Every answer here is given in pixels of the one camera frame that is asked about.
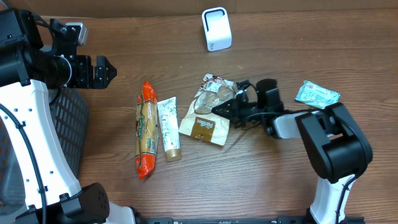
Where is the teal wet wipes pack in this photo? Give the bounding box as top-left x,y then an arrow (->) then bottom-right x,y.
295,80 -> 340,109

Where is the white barcode scanner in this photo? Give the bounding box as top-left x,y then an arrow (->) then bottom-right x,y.
201,7 -> 232,52

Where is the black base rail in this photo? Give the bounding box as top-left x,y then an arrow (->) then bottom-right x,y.
144,216 -> 366,224

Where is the grey plastic shopping basket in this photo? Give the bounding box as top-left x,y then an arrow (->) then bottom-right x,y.
1,88 -> 89,215

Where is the white gold-capped cream tube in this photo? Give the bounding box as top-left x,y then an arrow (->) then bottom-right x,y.
157,96 -> 182,162

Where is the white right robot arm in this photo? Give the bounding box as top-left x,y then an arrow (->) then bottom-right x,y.
211,79 -> 373,223

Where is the beige grain snack pouch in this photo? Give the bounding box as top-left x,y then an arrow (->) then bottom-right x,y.
179,73 -> 237,146

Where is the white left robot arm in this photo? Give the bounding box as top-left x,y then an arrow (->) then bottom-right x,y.
1,8 -> 139,224

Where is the orange spaghetti packet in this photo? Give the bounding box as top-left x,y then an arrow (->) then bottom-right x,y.
135,81 -> 159,179

